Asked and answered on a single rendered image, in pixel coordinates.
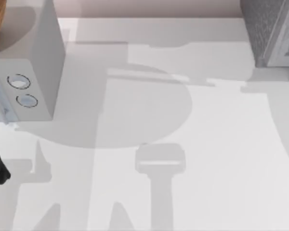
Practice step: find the grey cabinet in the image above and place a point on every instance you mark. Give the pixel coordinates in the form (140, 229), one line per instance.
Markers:
(262, 26)

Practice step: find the pale microwave oven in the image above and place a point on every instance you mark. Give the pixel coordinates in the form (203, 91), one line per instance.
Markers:
(42, 48)

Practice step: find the round microwave knob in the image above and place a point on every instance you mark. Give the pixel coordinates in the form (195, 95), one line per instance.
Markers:
(27, 100)
(18, 81)

